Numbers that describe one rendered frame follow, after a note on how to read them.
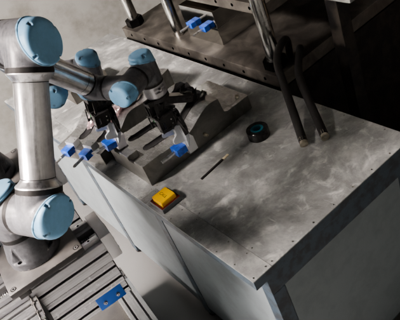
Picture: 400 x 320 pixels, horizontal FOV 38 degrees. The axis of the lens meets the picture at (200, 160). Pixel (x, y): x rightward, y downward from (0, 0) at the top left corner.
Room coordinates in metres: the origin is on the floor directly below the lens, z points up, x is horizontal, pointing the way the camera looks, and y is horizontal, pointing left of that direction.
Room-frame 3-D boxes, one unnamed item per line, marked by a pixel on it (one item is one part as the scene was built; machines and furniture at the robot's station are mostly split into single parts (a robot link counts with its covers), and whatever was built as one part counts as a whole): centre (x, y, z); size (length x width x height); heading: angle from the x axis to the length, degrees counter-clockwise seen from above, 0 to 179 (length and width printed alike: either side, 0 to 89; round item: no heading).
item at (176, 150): (1.64, 0.06, 0.93); 0.13 x 0.05 x 0.05; 114
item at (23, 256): (1.31, 0.52, 1.09); 0.15 x 0.15 x 0.10
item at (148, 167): (1.91, 0.02, 0.87); 0.50 x 0.26 x 0.14; 114
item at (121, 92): (1.58, 0.12, 1.25); 0.11 x 0.11 x 0.08; 48
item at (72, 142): (2.06, 0.48, 0.86); 0.13 x 0.05 x 0.05; 131
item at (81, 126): (2.20, 0.24, 0.86); 0.50 x 0.26 x 0.11; 131
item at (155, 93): (1.65, 0.04, 1.17); 0.08 x 0.08 x 0.05
